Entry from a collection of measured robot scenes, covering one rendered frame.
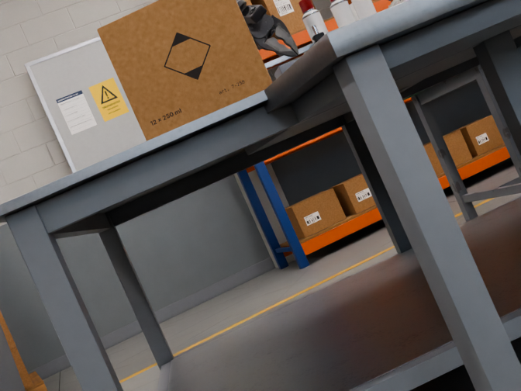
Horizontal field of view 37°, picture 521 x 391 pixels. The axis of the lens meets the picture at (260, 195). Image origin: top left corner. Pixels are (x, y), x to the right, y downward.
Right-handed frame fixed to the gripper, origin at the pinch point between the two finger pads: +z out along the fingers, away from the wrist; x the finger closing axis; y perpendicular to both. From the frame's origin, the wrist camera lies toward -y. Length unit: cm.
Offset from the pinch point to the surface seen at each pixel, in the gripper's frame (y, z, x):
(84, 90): 398, -165, 4
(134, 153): -58, -4, 52
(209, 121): -58, 3, 39
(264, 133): -53, 13, 33
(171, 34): -40, -18, 26
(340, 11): 3.1, 2.9, -17.9
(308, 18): 2.1, -2.9, -10.4
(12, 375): 127, -26, 141
